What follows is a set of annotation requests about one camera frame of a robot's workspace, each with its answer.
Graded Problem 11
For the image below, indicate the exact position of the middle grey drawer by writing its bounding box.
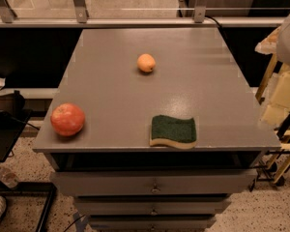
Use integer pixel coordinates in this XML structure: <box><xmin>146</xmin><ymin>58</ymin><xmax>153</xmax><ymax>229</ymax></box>
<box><xmin>74</xmin><ymin>197</ymin><xmax>230</xmax><ymax>216</ymax></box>

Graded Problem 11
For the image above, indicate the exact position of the black metal frame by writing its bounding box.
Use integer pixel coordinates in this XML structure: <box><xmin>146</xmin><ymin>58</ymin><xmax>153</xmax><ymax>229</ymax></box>
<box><xmin>0</xmin><ymin>180</ymin><xmax>57</xmax><ymax>232</ymax></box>

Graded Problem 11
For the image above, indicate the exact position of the bottom grey drawer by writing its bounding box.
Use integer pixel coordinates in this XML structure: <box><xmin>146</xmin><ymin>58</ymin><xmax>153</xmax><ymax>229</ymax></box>
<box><xmin>89</xmin><ymin>216</ymin><xmax>216</xmax><ymax>231</ymax></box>

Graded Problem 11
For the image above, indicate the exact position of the black cable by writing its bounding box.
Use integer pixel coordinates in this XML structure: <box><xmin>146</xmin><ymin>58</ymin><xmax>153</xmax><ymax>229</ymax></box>
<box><xmin>205</xmin><ymin>14</ymin><xmax>236</xmax><ymax>55</ymax></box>

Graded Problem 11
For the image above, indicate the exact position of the green and yellow sponge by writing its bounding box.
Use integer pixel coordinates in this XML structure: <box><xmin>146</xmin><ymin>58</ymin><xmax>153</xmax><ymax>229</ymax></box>
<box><xmin>150</xmin><ymin>115</ymin><xmax>197</xmax><ymax>149</ymax></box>

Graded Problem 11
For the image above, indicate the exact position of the small orange fruit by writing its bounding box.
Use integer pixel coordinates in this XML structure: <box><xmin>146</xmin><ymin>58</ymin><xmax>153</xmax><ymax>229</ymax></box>
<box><xmin>137</xmin><ymin>54</ymin><xmax>156</xmax><ymax>73</ymax></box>

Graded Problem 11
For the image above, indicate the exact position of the red apple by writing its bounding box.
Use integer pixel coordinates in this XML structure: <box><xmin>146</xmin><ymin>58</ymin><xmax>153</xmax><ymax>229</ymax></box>
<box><xmin>50</xmin><ymin>103</ymin><xmax>85</xmax><ymax>136</ymax></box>

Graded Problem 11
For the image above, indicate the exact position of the metal railing with glass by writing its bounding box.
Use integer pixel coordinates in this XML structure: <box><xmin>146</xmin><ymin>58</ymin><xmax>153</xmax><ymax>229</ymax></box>
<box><xmin>0</xmin><ymin>0</ymin><xmax>290</xmax><ymax>28</ymax></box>

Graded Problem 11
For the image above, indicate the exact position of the top grey drawer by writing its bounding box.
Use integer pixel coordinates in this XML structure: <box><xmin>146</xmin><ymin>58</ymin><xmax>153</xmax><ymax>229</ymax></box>
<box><xmin>50</xmin><ymin>169</ymin><xmax>256</xmax><ymax>196</ymax></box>

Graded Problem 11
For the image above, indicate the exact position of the grey drawer cabinet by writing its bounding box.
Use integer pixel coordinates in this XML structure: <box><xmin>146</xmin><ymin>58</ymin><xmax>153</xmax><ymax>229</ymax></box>
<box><xmin>32</xmin><ymin>27</ymin><xmax>282</xmax><ymax>232</ymax></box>

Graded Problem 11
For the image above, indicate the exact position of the black side table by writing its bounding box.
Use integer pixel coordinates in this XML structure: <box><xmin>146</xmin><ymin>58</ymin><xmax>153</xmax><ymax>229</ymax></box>
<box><xmin>0</xmin><ymin>91</ymin><xmax>32</xmax><ymax>162</ymax></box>

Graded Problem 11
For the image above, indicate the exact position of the grey drawer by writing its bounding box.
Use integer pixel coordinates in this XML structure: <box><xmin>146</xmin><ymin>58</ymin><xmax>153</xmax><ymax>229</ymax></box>
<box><xmin>50</xmin><ymin>169</ymin><xmax>256</xmax><ymax>196</ymax></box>
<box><xmin>89</xmin><ymin>216</ymin><xmax>216</xmax><ymax>231</ymax></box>
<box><xmin>74</xmin><ymin>197</ymin><xmax>230</xmax><ymax>216</ymax></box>

